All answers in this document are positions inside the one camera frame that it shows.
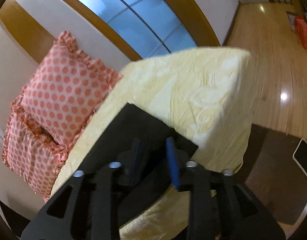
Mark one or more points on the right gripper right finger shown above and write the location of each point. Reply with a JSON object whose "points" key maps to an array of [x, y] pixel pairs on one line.
{"points": [[220, 207]]}

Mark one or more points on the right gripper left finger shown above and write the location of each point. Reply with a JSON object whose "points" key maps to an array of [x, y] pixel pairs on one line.
{"points": [[83, 208]]}

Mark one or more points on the black pants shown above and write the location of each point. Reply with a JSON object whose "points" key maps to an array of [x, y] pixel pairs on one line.
{"points": [[137, 140]]}

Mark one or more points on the dark bedside furniture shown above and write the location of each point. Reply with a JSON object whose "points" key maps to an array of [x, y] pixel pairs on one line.
{"points": [[16, 222]]}

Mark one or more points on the left polka dot pillow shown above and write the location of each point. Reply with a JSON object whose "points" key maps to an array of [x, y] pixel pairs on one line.
{"points": [[31, 152]]}

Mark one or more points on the polka dot pillow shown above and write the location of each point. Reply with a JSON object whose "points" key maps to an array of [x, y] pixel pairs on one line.
{"points": [[67, 88], [31, 152]]}

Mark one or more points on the white framed tablet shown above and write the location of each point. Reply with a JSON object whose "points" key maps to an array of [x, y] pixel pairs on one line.
{"points": [[300, 155]]}

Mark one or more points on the yellow floral bed mattress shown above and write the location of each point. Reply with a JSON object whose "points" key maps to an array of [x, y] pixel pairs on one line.
{"points": [[206, 94]]}

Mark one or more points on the right polka dot pillow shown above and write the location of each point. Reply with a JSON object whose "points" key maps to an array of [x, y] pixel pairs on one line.
{"points": [[67, 88]]}

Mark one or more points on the red bag on floor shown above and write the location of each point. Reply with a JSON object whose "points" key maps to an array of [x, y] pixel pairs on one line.
{"points": [[301, 30]]}

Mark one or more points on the blue glass wooden door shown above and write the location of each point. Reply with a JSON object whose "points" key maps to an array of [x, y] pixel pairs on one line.
{"points": [[115, 31]]}

